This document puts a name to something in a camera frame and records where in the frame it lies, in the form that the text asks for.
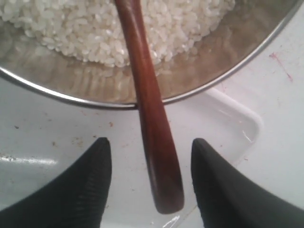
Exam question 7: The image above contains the white rectangular plastic tray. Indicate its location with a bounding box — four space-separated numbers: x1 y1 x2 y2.
0 80 263 228

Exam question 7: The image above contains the brown wooden spoon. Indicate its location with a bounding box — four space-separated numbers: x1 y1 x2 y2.
115 0 184 214

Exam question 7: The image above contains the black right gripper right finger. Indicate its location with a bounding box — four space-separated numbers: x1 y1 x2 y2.
191 138 304 228

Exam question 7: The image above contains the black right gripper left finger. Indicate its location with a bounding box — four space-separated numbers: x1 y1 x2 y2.
0 138 112 228

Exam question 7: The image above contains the large steel rice bowl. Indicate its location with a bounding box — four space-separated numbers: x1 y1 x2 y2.
0 0 303 109

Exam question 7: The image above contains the white uncooked rice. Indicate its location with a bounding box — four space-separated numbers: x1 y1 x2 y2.
0 0 236 67

